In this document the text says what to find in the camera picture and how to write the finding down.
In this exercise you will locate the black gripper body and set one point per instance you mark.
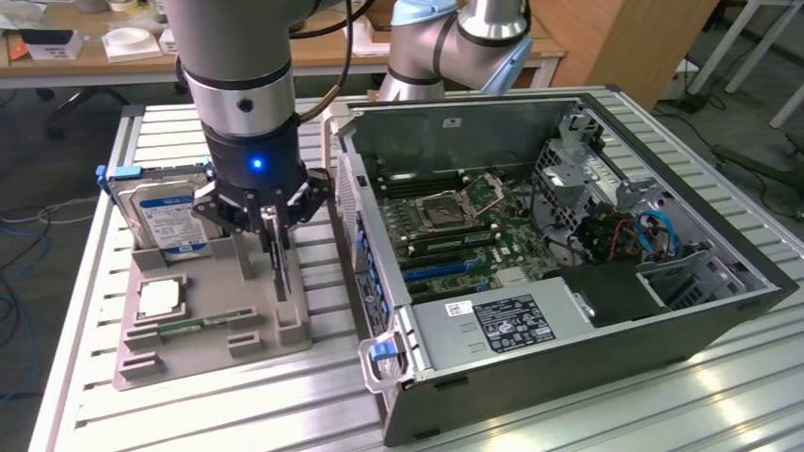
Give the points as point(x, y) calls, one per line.
point(239, 155)

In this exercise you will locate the low profile graphics card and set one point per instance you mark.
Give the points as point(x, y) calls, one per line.
point(282, 278)

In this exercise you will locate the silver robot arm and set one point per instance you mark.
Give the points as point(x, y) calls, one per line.
point(239, 70)

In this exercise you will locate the hard disk in blue caddy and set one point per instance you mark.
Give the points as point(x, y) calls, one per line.
point(167, 221)

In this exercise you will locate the blue card retainer clips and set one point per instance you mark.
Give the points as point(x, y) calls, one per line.
point(359, 230)

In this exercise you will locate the CPU socket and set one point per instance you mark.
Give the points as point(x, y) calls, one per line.
point(443, 212)

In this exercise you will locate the silver CPU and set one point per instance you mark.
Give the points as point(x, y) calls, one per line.
point(160, 299)

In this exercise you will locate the grey parts rack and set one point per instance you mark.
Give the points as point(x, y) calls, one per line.
point(251, 306)

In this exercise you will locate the black expansion slot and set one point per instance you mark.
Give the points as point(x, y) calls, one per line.
point(436, 263)

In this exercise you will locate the green RAM stick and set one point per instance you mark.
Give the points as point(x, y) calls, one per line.
point(195, 324)

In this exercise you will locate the blue expansion slot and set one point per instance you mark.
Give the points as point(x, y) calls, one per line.
point(440, 272)

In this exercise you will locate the small white box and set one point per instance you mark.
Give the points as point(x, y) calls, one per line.
point(168, 44)

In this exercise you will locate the metal socket cover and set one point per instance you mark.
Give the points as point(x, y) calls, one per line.
point(484, 177)

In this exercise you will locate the white box on desk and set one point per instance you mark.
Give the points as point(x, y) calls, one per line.
point(132, 47)

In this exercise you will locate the black chair base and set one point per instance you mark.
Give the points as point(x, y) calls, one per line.
point(55, 132)

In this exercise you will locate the white paper stack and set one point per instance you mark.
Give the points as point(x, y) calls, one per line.
point(371, 44)

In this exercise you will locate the wooden desk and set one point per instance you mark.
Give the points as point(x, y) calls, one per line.
point(75, 68)

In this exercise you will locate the blue case latch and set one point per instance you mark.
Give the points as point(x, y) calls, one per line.
point(382, 351)

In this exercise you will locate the silver power supply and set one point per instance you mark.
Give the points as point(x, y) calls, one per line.
point(452, 329)

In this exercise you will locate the silver chipset heatsink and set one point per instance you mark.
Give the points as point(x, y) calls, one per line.
point(512, 278)

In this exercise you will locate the green motherboard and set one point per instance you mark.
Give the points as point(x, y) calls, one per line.
point(528, 254)

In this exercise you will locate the cardboard box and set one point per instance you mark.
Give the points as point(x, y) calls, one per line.
point(382, 19)

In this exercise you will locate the white box with black lid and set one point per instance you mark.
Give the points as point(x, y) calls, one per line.
point(54, 49)

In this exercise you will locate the grey cup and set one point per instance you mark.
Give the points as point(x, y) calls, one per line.
point(92, 5)

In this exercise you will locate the metal disk bay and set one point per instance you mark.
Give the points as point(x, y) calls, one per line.
point(578, 202)

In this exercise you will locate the open black PC case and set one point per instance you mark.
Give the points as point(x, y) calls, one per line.
point(566, 400)

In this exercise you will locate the grey perforated disk bay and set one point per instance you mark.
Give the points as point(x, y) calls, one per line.
point(691, 282)

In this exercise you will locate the white box with red button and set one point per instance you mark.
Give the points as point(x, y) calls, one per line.
point(682, 80)

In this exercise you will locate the black power adapter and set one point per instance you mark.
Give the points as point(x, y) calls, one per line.
point(694, 103)

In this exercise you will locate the black stand base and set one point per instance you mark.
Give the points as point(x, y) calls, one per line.
point(754, 162)

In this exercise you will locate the white table frame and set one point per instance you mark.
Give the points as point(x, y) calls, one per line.
point(723, 47)

